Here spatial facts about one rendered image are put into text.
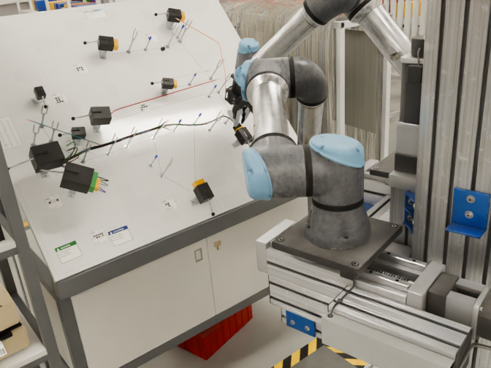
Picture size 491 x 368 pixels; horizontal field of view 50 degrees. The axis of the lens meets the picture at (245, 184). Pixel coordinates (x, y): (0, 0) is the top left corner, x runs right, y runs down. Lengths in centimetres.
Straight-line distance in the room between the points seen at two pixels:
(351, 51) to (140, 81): 138
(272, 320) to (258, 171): 182
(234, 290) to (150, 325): 40
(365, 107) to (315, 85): 163
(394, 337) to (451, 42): 59
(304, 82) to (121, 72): 94
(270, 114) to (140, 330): 110
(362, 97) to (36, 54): 178
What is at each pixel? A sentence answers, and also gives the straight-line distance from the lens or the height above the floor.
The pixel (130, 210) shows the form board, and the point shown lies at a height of 97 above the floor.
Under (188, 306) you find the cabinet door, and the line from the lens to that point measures 215.
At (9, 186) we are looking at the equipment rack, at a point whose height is 123.
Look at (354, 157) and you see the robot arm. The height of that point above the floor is 137.
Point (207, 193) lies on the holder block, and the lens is 192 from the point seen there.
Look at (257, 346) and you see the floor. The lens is 271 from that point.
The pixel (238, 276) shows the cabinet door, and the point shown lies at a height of 53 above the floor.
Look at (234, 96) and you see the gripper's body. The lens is 203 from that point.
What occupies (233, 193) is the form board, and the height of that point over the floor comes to 91.
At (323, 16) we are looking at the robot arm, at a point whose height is 159.
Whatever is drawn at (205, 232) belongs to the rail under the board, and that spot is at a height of 82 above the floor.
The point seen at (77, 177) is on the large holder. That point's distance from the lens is 176.
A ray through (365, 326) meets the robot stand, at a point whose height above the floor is 107.
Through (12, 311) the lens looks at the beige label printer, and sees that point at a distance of 186.
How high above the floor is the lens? 177
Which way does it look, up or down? 24 degrees down
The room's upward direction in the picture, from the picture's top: 5 degrees counter-clockwise
